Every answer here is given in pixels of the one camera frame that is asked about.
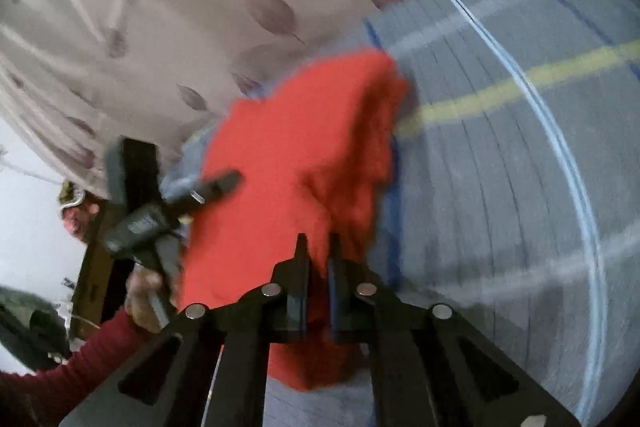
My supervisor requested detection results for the brown wooden furniture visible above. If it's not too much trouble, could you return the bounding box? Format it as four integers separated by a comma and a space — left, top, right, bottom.
69, 201, 137, 340

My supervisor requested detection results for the red floral cloth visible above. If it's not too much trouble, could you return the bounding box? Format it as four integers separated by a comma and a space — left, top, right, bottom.
56, 179, 102, 242

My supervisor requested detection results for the grey checked bed sheet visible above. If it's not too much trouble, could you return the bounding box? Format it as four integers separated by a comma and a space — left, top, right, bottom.
162, 0, 640, 427

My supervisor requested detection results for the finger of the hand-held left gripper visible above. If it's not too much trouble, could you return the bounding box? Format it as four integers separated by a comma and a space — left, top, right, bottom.
164, 170, 244, 222

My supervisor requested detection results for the person's left hand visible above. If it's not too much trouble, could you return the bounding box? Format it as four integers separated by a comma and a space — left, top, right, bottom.
123, 268, 175, 334

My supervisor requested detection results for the red small garment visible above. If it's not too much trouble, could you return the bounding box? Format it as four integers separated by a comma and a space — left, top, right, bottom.
177, 49, 413, 393

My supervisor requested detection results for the beige leaf print curtain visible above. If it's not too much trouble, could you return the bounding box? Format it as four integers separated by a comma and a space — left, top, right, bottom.
0, 0, 458, 200

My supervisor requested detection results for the dark cloth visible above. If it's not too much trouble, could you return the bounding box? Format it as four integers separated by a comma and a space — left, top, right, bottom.
0, 286, 72, 372

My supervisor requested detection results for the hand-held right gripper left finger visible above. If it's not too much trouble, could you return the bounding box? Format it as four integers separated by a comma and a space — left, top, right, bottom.
59, 233, 312, 427

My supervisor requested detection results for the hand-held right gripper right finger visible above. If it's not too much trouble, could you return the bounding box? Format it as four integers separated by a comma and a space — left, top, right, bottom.
327, 233, 583, 427

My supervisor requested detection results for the person's left forearm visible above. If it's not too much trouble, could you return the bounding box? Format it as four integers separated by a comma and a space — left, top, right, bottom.
0, 309, 153, 427

